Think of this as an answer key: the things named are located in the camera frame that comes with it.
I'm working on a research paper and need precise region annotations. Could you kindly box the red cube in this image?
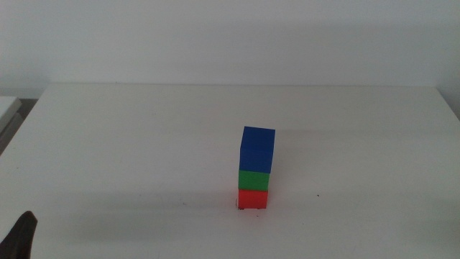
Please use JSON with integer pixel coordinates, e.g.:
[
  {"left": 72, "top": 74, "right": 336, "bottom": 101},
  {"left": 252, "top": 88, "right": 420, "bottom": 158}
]
[{"left": 237, "top": 188, "right": 269, "bottom": 210}]

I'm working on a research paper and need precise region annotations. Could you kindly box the green cube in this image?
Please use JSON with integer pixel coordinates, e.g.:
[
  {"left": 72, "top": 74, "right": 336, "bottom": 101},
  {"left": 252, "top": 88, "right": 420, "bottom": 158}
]
[{"left": 238, "top": 169, "right": 270, "bottom": 192}]

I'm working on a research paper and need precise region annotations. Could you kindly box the blue cube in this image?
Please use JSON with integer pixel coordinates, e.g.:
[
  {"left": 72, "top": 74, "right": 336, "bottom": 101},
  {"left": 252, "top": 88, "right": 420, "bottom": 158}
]
[{"left": 239, "top": 126, "right": 276, "bottom": 174}]

